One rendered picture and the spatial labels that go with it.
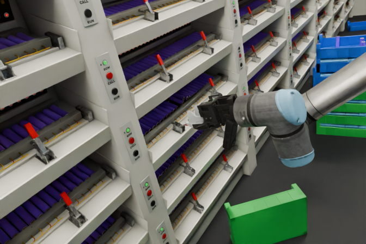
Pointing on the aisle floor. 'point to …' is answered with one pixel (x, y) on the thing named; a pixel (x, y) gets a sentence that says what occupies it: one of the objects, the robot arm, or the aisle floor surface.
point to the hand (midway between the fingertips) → (190, 122)
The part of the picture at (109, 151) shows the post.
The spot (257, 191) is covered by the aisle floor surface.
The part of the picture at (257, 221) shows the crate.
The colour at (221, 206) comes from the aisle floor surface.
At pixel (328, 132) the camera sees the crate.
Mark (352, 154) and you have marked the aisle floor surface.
